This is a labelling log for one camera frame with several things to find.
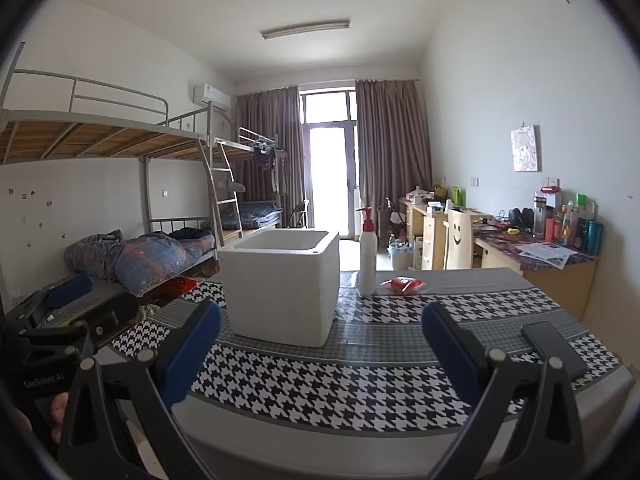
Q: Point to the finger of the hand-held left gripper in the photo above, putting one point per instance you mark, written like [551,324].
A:
[110,315]
[70,291]

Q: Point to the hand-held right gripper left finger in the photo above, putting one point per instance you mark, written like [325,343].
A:
[192,355]

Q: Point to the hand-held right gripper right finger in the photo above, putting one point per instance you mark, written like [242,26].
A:
[450,355]

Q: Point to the white foam box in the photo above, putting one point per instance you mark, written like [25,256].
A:
[280,300]

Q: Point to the person's left hand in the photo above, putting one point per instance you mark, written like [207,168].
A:
[59,412]

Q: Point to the blue plaid bedding bundle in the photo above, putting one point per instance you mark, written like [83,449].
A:
[140,260]

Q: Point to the red plastic bag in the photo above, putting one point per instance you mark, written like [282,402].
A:
[182,287]

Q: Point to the red plastic packet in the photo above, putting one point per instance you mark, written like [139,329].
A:
[402,286]

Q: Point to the black phone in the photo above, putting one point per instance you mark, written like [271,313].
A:
[552,347]

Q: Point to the white trash bin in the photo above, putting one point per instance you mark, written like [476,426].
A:
[401,257]

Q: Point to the wooden chair smiley face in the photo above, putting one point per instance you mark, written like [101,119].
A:
[457,245]

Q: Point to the dark blue quilt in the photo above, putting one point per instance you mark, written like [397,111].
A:
[195,237]

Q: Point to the plain wooden desk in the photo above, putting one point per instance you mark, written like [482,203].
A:
[432,240]

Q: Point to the houndstooth tablecloth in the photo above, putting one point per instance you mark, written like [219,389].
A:
[310,380]

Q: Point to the white pump bottle red cap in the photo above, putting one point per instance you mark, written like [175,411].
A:
[367,265]

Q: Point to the wooden desk patterned top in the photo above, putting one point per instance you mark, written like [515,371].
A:
[550,280]

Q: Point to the printed papers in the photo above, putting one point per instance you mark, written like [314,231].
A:
[545,252]

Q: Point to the blue checked mattress bedding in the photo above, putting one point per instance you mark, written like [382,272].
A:
[252,212]

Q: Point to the long metal bunk bed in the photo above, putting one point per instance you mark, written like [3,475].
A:
[90,135]

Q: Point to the metal bunk ladder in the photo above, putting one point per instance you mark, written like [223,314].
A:
[225,200]

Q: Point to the green bag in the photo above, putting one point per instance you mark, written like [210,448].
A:
[457,195]

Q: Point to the grey pillow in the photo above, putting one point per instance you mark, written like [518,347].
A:
[232,186]

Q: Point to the black folding chair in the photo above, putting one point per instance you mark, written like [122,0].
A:
[299,217]

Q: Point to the row of toiletry bottles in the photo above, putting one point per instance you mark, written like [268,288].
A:
[575,225]

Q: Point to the dark hanging clothes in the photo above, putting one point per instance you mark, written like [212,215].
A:
[265,159]

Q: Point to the short metal bunk bed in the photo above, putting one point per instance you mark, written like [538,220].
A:
[250,147]

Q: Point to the glass balcony door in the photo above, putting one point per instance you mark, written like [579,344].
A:
[330,170]

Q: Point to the brown curtain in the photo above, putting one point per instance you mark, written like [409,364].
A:
[260,120]
[395,140]

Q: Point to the white air conditioner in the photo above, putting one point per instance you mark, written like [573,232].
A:
[212,95]

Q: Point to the ceiling light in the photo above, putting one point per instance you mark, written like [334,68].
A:
[305,29]

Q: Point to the small wall stickers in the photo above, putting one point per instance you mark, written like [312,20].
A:
[49,203]

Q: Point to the black folding frame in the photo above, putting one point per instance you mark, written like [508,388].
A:
[390,215]

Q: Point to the white wall sockets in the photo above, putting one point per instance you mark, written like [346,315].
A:
[552,180]

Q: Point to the pink wall poster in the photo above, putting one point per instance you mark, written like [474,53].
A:
[525,149]

